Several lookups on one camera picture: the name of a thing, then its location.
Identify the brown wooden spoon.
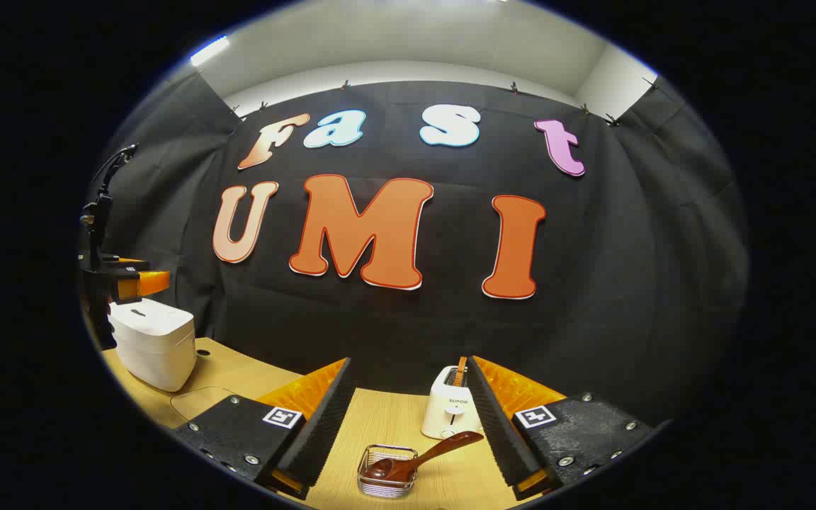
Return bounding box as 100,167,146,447
364,431,485,483

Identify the white rice cooker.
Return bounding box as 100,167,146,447
109,297,196,392

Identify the clear plastic tray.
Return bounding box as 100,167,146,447
169,386,240,424

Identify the ceiling light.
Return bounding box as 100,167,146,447
190,35,230,67

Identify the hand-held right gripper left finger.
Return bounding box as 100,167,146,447
171,358,352,501

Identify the white toaster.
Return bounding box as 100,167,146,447
421,365,484,441

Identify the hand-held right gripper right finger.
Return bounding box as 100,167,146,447
466,356,671,501

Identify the wire chopstick holder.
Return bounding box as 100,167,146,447
357,444,419,499

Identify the black backdrop cloth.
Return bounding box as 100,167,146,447
81,67,750,426

